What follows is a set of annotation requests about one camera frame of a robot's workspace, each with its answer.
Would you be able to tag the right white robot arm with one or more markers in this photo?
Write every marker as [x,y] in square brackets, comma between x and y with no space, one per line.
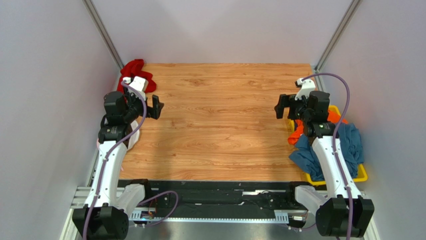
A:
[344,212]

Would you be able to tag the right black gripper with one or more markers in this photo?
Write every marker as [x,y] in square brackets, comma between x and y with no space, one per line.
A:
[283,106]

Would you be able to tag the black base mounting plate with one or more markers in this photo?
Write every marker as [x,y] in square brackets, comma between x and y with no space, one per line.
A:
[218,199]

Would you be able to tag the red t shirt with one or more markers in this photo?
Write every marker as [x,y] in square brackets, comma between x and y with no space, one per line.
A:
[134,68]

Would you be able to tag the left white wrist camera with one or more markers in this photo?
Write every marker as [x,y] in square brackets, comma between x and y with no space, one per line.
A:
[135,86]

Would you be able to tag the yellow plastic bin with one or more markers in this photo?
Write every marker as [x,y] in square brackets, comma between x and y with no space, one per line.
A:
[362,174]

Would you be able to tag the orange t shirt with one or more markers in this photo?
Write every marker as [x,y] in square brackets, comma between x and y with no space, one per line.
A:
[298,127]

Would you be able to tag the teal blue t shirt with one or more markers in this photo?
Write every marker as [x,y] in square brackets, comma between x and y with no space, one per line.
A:
[351,146]

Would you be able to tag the aluminium frame rail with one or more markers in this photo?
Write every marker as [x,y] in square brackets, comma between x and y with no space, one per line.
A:
[213,219]

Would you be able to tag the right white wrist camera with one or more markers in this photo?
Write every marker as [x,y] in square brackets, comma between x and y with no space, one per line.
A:
[306,87]

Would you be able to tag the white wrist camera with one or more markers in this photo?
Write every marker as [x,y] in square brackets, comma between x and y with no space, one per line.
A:
[135,86]
[306,87]

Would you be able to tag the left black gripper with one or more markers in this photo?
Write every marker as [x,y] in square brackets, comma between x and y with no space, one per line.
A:
[155,110]

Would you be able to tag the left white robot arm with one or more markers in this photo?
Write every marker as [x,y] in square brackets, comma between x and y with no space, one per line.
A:
[105,215]

